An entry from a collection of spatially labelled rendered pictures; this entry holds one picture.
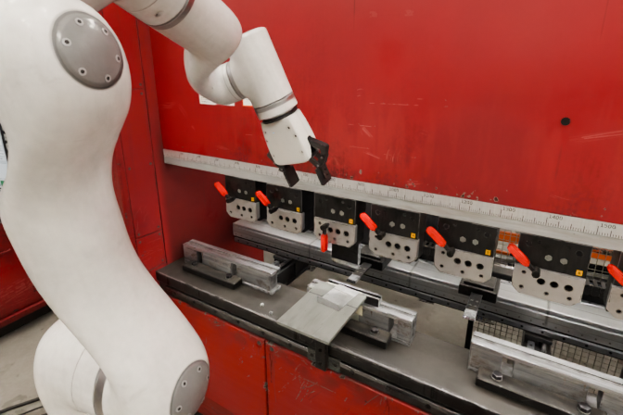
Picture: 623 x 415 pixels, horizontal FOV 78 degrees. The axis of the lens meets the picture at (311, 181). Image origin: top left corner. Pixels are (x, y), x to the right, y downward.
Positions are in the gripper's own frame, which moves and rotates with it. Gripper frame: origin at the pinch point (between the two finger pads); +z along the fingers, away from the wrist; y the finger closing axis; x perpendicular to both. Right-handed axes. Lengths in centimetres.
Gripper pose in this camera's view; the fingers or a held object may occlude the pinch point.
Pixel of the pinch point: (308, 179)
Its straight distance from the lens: 82.1
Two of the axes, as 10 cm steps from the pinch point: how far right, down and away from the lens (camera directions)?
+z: 3.8, 8.5, 3.6
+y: 7.4, -0.5, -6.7
